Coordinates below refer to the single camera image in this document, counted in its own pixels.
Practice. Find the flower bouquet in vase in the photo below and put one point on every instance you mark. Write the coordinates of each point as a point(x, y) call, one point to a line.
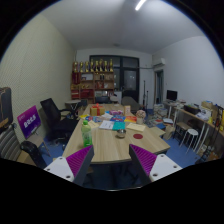
point(140, 116)

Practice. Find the dark window door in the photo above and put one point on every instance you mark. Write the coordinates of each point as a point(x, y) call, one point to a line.
point(122, 77)

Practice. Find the wooden shelf unit with trophies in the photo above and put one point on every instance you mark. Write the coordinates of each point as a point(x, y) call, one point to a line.
point(92, 82)

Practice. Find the grey swivel chair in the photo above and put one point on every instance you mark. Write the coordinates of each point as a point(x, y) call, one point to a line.
point(130, 103)

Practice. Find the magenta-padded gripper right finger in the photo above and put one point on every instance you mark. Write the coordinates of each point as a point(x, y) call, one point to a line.
point(150, 164)

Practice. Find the beige envelope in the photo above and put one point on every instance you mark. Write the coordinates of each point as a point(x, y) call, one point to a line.
point(136, 127)

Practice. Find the purple sign board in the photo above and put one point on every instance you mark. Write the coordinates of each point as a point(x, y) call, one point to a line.
point(29, 121)

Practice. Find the ceiling tube light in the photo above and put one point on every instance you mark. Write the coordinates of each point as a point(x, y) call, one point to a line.
point(140, 4)

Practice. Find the white paper sheet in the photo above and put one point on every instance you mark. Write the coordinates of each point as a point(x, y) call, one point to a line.
point(106, 125)

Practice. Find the brown cardboard box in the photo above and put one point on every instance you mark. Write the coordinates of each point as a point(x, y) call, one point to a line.
point(127, 110)

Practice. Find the wooden side desk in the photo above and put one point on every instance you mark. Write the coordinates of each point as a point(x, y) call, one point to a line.
point(200, 125)

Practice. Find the black office chair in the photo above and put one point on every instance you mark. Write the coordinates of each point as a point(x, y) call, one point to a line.
point(56, 120)

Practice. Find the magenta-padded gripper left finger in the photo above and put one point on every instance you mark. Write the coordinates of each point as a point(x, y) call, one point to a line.
point(71, 164)

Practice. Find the teal booklet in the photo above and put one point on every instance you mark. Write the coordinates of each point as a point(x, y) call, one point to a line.
point(118, 125)

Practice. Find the flat round red coaster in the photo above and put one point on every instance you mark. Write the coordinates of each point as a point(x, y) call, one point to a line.
point(138, 136)

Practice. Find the gift box with red ribbon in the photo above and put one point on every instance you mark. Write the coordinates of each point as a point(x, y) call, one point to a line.
point(97, 109)

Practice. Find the green drink bottle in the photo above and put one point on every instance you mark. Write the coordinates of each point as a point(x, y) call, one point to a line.
point(86, 134)

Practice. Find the white wall air conditioner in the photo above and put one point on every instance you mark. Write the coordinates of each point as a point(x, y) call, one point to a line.
point(159, 62)

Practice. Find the black computer monitor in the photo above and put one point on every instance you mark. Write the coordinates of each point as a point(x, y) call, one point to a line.
point(172, 95)

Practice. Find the small metal cup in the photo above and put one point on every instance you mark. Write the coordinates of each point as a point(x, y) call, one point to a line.
point(121, 133)

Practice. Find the white round stool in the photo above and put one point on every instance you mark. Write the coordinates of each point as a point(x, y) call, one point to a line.
point(191, 137)

